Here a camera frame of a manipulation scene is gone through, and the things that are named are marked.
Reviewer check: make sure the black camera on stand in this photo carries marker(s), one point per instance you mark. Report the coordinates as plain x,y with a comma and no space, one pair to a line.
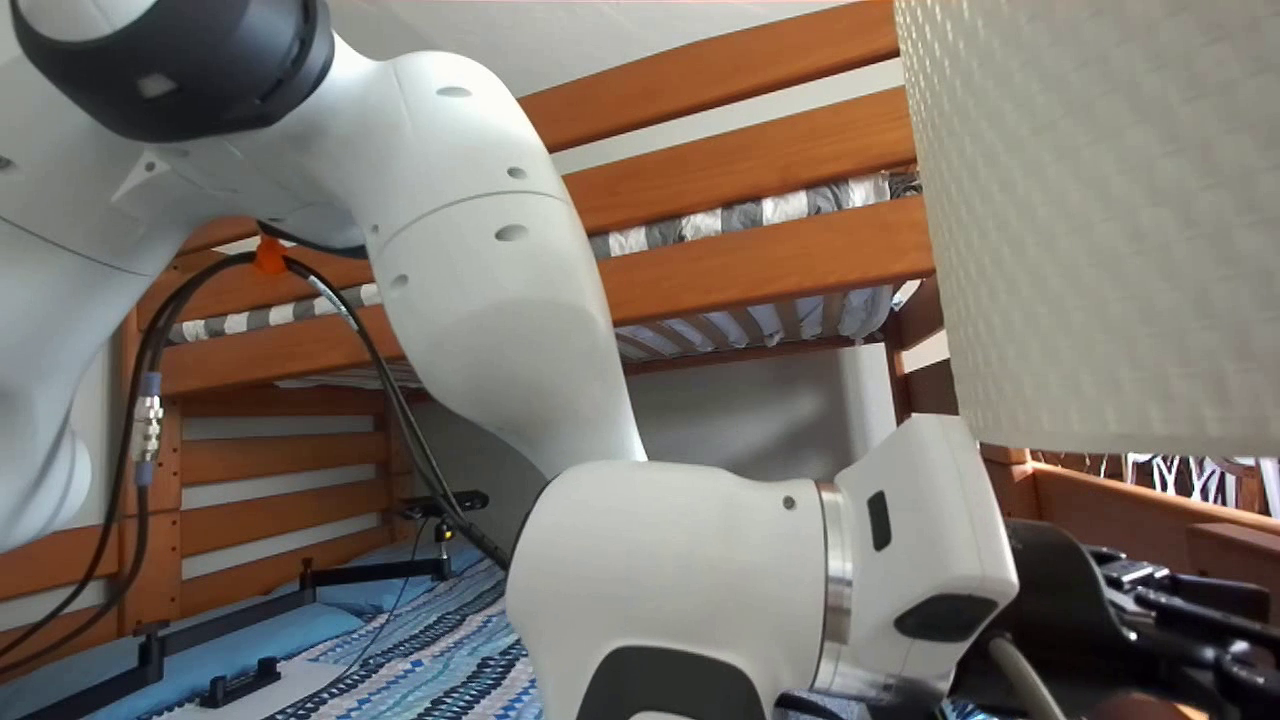
433,504

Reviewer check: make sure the wooden bunk bed frame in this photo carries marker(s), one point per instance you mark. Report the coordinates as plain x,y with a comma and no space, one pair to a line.
785,161

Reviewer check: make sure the small black clamp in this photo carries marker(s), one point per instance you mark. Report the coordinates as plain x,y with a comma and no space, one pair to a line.
243,680

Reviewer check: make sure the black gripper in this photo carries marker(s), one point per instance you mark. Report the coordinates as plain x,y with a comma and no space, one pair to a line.
1067,586

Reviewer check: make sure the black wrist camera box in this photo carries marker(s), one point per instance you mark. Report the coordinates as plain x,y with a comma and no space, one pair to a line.
1213,673

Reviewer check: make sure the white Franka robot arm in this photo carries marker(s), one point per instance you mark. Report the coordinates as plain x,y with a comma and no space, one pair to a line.
480,266

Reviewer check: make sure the grey white striped mattress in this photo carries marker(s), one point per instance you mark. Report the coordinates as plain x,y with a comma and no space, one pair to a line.
801,207

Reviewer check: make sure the white patterned fabric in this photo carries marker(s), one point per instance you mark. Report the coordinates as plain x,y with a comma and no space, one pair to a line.
1184,481

